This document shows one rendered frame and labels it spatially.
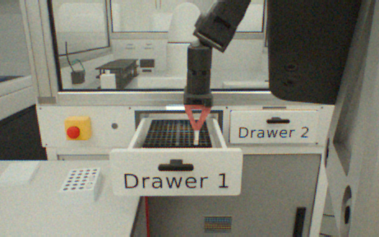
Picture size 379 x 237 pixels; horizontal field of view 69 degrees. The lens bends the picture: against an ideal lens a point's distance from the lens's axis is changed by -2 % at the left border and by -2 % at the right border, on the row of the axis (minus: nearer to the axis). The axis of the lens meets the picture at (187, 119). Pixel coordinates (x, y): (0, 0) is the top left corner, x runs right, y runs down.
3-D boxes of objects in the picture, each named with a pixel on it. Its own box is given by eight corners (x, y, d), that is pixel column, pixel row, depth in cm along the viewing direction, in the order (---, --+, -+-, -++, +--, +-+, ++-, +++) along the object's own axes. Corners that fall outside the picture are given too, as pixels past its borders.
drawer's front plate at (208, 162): (240, 195, 64) (242, 151, 60) (113, 196, 63) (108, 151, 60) (238, 191, 65) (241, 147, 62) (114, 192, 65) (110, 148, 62)
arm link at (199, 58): (187, 43, 60) (214, 44, 60) (187, 40, 67) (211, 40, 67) (187, 75, 63) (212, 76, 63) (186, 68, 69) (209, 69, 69)
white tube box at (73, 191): (94, 202, 71) (93, 189, 70) (60, 205, 69) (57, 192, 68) (101, 178, 82) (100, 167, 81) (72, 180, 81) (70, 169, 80)
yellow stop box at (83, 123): (87, 141, 89) (85, 120, 87) (65, 141, 89) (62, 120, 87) (92, 136, 94) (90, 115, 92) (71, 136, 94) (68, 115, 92)
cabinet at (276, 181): (311, 316, 120) (342, 146, 96) (73, 318, 118) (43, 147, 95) (256, 195, 210) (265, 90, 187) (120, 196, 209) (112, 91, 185)
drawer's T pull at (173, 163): (193, 171, 58) (194, 165, 57) (157, 171, 58) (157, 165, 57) (193, 164, 61) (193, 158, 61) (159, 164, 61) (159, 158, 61)
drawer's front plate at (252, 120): (315, 142, 94) (319, 111, 91) (229, 143, 94) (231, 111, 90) (312, 141, 96) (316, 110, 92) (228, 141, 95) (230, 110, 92)
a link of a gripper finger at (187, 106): (182, 133, 68) (183, 96, 64) (182, 123, 75) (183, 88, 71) (210, 134, 68) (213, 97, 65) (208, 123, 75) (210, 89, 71)
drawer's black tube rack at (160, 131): (211, 168, 72) (212, 145, 71) (143, 169, 72) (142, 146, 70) (205, 137, 94) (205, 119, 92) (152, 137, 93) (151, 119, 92)
